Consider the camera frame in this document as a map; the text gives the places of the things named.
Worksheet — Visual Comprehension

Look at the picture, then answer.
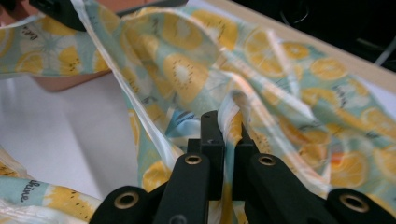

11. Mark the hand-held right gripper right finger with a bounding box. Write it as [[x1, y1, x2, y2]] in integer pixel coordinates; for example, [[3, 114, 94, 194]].
[[233, 123, 260, 201]]

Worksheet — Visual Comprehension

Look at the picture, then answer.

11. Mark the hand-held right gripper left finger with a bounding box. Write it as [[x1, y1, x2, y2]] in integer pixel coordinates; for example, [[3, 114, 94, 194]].
[[200, 110, 226, 201]]

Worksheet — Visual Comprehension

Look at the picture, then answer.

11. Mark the lemon print teal cloth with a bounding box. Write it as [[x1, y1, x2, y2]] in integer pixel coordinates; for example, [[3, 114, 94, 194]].
[[0, 0, 396, 224]]

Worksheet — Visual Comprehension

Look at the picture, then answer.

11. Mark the grey metal stand bar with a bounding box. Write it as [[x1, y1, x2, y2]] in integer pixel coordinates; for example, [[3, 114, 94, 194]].
[[374, 36, 396, 67]]

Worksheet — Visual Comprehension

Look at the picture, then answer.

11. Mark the thin grey cable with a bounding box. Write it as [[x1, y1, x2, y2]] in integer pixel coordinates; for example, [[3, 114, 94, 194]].
[[278, 5, 310, 26]]

